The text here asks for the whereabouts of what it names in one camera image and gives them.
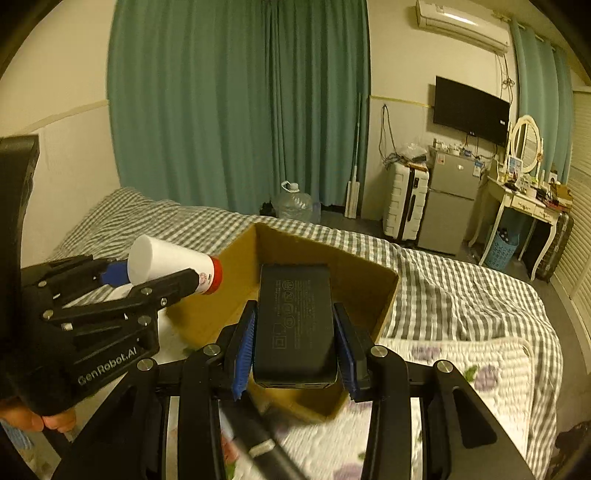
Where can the black power bank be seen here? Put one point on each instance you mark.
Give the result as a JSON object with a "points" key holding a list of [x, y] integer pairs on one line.
{"points": [[294, 345]]}

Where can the clear water jug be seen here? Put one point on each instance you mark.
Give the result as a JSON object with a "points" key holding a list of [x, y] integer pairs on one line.
{"points": [[292, 204]]}

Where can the oval white mirror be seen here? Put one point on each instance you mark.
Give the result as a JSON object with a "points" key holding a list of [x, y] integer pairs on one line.
{"points": [[525, 146]]}

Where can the green side curtain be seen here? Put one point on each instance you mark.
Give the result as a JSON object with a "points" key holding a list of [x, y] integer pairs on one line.
{"points": [[545, 94]]}

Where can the white louvered wardrobe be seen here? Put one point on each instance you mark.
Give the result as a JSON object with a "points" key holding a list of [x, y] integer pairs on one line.
{"points": [[573, 270]]}

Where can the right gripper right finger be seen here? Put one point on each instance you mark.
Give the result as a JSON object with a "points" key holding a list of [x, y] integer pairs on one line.
{"points": [[373, 373]]}

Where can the dark suitcase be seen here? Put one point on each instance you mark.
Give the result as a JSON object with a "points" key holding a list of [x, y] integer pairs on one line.
{"points": [[553, 255]]}

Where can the white suitcase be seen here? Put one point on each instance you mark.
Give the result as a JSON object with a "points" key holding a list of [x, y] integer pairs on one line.
{"points": [[405, 200]]}

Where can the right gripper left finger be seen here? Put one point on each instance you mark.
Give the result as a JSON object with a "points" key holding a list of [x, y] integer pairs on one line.
{"points": [[219, 370]]}

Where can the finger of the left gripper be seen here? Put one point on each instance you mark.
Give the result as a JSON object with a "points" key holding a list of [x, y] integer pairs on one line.
{"points": [[65, 280], [144, 299]]}

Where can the white dressing table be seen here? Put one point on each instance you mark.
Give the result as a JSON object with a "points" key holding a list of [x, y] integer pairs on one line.
{"points": [[514, 211]]}

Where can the white mop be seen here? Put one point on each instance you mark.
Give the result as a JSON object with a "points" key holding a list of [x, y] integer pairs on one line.
{"points": [[352, 190]]}

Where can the blue laundry basket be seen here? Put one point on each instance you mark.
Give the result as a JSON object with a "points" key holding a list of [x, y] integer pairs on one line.
{"points": [[502, 250]]}

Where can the black wall television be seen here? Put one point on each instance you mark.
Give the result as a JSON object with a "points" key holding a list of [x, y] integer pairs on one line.
{"points": [[471, 111]]}

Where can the white floral quilt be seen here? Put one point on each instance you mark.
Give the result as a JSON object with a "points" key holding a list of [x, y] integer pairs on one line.
{"points": [[456, 434]]}

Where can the brown cardboard box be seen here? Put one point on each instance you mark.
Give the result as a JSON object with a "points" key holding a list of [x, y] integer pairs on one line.
{"points": [[366, 289]]}

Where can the left hand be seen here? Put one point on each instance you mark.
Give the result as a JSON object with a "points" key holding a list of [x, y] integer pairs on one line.
{"points": [[16, 414]]}

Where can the white bottle red cap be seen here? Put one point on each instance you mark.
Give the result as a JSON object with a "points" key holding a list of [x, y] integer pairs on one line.
{"points": [[151, 258]]}

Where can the white air conditioner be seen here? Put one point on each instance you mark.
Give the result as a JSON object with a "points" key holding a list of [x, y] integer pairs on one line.
{"points": [[452, 22]]}

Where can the silver mini fridge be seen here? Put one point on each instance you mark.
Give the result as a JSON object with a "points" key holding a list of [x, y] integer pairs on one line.
{"points": [[452, 191]]}

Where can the checkered bed sheet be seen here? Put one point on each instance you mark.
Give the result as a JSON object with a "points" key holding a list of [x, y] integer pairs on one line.
{"points": [[439, 298]]}

